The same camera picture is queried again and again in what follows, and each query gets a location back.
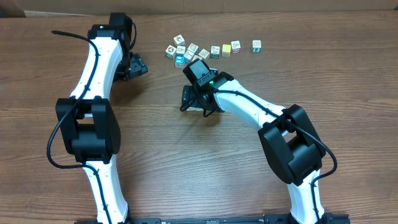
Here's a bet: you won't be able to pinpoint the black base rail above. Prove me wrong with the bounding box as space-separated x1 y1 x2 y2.
75 213 351 224

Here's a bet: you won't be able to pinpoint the white block butterfly picture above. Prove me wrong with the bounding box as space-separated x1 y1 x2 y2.
186 107 203 111

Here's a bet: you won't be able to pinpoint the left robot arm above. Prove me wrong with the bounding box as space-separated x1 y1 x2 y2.
47 12 148 224

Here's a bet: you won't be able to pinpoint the white block behind blue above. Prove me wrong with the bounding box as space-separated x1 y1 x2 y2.
176 45 186 56

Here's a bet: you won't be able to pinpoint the white block teal side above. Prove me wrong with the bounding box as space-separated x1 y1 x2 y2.
183 50 195 63

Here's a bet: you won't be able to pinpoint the white block tilted centre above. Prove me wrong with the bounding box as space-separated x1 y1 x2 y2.
192 55 203 61

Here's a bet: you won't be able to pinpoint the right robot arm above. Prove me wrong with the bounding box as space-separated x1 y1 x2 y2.
180 59 336 223

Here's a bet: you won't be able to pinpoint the yellow block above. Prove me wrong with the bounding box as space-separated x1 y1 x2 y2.
221 44 231 57

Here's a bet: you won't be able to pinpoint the white block red bottom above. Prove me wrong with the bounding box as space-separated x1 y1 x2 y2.
231 40 241 54

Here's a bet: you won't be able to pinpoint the white block green letters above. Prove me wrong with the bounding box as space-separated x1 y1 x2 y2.
210 45 220 58

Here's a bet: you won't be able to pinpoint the white block teal far right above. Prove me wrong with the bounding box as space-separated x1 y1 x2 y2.
251 40 262 53

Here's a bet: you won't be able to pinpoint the block with red picture top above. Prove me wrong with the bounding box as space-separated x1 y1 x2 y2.
174 34 185 46

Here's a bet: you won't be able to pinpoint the block red circle green side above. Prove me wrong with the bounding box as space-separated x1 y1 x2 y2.
165 45 177 59

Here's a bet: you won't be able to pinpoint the white block green grid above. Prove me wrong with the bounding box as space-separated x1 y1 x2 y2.
188 43 200 55

